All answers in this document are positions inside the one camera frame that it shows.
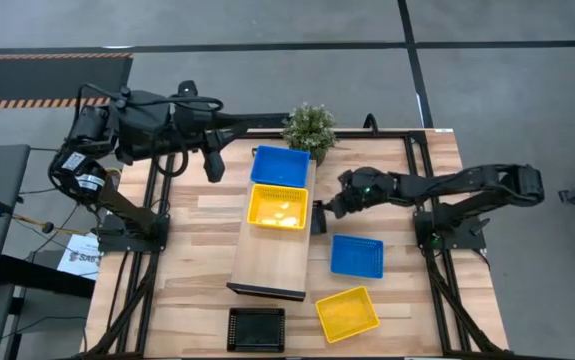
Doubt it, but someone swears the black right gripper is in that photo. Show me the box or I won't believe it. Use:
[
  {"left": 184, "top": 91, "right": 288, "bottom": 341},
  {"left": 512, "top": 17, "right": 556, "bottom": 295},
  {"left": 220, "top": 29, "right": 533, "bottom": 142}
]
[{"left": 310, "top": 168, "right": 376, "bottom": 236}]

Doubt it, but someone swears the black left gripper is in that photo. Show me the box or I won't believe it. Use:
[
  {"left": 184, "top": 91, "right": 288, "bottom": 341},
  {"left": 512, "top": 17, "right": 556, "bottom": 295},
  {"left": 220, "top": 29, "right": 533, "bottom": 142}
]
[{"left": 172, "top": 102, "right": 250, "bottom": 184}]

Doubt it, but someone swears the yellow plastic basket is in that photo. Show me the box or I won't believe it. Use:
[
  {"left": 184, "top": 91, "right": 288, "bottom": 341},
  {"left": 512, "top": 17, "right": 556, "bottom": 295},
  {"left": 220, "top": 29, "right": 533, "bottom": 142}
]
[
  {"left": 314, "top": 285, "right": 381, "bottom": 344},
  {"left": 246, "top": 183, "right": 310, "bottom": 231}
]

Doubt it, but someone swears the blue plastic basket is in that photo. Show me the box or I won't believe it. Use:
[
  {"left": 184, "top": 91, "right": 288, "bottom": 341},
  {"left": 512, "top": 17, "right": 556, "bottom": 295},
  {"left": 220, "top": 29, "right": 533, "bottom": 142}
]
[
  {"left": 329, "top": 233, "right": 385, "bottom": 280},
  {"left": 250, "top": 144, "right": 312, "bottom": 189}
]

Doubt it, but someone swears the black plastic basket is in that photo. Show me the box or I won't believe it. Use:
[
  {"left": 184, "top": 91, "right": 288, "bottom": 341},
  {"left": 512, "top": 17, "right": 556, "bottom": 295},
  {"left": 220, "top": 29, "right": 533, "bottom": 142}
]
[{"left": 226, "top": 306, "right": 287, "bottom": 353}]

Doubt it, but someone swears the black perforated metal plate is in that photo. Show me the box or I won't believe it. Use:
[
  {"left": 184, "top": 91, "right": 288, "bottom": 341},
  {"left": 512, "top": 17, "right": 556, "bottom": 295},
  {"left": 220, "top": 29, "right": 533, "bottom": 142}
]
[{"left": 216, "top": 113, "right": 291, "bottom": 130}]

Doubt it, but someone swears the small potted green plant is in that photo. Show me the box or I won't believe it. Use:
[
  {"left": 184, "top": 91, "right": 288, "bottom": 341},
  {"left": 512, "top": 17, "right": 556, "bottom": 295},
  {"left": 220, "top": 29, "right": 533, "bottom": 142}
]
[{"left": 281, "top": 102, "right": 338, "bottom": 166}]

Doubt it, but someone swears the white printed paper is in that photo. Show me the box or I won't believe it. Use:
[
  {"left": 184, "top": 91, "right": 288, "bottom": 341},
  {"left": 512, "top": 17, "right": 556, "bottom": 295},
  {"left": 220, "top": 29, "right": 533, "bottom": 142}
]
[{"left": 56, "top": 233, "right": 102, "bottom": 281}]

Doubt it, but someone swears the black hazard-striped floor mat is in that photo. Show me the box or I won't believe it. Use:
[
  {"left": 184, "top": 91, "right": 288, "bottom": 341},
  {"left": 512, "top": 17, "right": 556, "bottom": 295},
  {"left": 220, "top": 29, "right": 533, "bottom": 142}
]
[{"left": 0, "top": 52, "right": 135, "bottom": 110}]

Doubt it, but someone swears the wooden shelf with black frame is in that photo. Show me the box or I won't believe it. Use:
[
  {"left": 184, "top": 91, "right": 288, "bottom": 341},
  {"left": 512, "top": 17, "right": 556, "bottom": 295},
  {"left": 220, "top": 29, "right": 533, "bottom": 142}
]
[{"left": 226, "top": 144, "right": 318, "bottom": 302}]

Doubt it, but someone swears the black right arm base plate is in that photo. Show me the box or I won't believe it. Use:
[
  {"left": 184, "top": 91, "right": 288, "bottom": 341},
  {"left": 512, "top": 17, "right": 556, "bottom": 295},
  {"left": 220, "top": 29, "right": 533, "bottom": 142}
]
[{"left": 414, "top": 209, "right": 487, "bottom": 251}]

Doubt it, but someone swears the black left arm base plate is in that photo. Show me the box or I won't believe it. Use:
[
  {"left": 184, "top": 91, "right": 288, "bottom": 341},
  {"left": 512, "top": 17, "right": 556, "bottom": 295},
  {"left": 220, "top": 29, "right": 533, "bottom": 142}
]
[{"left": 97, "top": 213, "right": 171, "bottom": 253}]

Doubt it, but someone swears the thin black floor cable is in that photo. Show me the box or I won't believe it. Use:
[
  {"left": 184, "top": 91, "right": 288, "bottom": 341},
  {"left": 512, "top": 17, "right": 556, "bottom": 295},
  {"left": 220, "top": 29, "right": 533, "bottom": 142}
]
[{"left": 0, "top": 314, "right": 88, "bottom": 359}]

